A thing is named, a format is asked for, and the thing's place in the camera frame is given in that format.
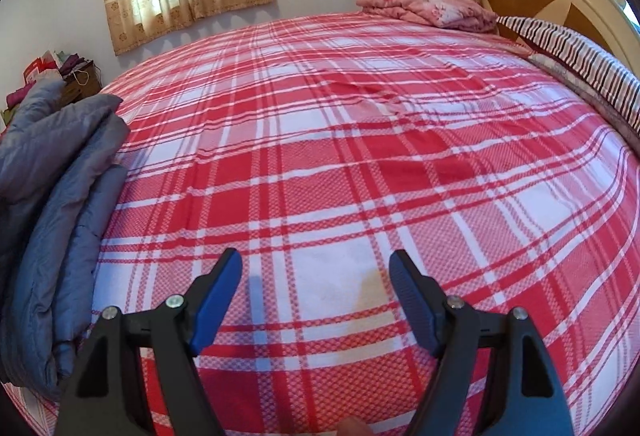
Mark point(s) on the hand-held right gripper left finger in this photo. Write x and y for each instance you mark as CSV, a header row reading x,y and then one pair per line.
x,y
220,296

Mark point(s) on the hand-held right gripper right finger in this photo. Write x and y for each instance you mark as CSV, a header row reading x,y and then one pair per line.
x,y
415,296

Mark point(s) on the grey padded jacket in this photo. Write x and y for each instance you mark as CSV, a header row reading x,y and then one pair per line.
x,y
55,196

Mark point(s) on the pile of colourful clothes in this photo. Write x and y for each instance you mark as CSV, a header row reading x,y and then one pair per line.
x,y
45,66

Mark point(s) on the person's right hand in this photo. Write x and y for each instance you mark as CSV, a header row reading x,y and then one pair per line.
x,y
352,428

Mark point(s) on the bed with red plaid sheet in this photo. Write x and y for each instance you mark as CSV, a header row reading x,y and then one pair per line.
x,y
350,141

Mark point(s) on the wooden cabinet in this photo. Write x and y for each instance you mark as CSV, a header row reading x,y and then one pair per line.
x,y
82,86

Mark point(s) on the pink floral folded blanket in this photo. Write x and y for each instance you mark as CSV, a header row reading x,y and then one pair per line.
x,y
430,6

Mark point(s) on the striped pillow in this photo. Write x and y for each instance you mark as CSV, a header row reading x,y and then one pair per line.
x,y
585,51

